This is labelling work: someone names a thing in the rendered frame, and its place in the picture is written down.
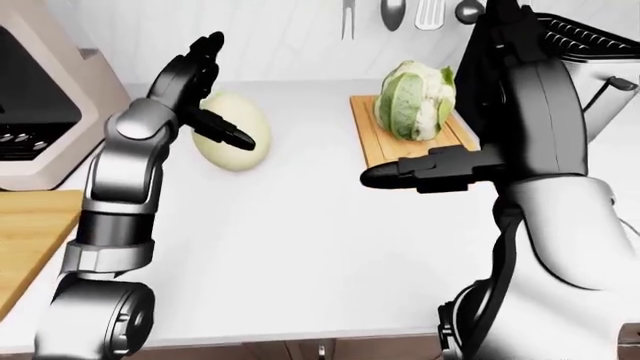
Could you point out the grooved wooden cutting board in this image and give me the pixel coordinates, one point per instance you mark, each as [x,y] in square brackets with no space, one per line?
[395,146]

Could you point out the silver toaster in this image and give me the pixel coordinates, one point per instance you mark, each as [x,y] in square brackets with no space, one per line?
[595,75]

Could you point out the hanging steel meat fork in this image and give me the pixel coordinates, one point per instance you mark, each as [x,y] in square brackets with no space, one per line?
[347,17]

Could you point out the beige countertop oven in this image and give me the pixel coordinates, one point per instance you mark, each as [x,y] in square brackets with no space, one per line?
[40,97]

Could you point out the hanging steel ladle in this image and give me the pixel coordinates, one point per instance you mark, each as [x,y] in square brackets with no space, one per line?
[469,13]

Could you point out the green white cauliflower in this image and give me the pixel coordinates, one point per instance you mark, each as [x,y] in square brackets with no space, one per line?
[412,101]

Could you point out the plain wooden cutting board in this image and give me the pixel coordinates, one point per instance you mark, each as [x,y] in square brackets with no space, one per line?
[30,232]

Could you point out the hanging steel spoon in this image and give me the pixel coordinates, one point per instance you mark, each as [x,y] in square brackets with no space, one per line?
[392,13]

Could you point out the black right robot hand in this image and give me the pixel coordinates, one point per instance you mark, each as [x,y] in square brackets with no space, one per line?
[525,112]

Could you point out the pale green cantaloupe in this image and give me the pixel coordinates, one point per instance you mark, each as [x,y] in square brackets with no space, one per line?
[245,146]

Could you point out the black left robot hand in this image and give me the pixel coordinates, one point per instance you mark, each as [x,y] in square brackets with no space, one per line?
[187,77]

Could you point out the hanging steel slotted spatula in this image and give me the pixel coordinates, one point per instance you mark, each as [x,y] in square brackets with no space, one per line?
[430,13]

